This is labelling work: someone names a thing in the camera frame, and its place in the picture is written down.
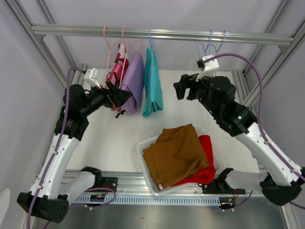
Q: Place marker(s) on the blue wire hanger teal trousers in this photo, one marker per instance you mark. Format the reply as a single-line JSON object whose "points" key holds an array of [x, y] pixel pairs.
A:
{"points": [[151, 47]]}

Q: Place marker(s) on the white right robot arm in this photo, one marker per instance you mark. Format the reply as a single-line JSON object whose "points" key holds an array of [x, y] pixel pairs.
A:
{"points": [[281, 182]]}

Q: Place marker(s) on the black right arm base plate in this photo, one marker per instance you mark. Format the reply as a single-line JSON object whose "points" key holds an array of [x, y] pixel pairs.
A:
{"points": [[218, 186]]}

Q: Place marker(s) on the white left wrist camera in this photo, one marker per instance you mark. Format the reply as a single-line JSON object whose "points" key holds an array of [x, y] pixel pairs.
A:
{"points": [[91, 76]]}

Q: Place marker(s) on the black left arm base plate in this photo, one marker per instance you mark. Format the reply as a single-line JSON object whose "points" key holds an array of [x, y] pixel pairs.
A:
{"points": [[107, 182]]}

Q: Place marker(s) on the pink wire hanger lilac trousers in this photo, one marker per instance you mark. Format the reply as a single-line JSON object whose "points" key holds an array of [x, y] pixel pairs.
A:
{"points": [[126, 53]]}

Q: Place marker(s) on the left aluminium frame struts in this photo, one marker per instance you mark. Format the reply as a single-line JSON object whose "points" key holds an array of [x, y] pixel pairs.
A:
{"points": [[53, 49]]}

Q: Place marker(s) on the blue wire hanger brown trousers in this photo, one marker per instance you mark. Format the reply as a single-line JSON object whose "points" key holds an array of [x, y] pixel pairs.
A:
{"points": [[206, 48]]}

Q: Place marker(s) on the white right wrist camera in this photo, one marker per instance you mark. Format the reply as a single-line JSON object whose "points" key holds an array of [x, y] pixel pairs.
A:
{"points": [[209, 66]]}

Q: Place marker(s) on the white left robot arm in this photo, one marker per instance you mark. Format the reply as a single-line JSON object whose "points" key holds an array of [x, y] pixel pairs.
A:
{"points": [[46, 199]]}

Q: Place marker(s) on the white plastic mesh basket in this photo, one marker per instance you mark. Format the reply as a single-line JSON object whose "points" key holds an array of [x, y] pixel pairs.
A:
{"points": [[205, 176]]}

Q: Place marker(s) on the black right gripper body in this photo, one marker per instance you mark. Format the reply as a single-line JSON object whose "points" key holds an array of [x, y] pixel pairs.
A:
{"points": [[198, 90]]}

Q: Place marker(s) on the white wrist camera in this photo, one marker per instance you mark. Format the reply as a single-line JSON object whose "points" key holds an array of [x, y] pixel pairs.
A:
{"points": [[91, 76], [209, 66]]}

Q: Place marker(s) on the white slotted cable duct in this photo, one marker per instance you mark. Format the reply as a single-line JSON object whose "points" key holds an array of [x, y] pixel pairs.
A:
{"points": [[148, 200]]}

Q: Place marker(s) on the aluminium hanging rail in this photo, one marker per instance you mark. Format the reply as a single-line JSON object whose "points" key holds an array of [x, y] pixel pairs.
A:
{"points": [[162, 34]]}

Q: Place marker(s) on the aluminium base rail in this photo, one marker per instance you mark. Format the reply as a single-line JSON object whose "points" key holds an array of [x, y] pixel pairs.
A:
{"points": [[133, 183]]}

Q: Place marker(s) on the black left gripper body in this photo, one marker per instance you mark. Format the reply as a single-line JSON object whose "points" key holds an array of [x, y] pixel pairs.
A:
{"points": [[98, 98]]}

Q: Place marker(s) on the pink wire hanger camouflage trousers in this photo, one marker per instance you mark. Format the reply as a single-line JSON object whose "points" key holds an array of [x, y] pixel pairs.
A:
{"points": [[109, 48]]}

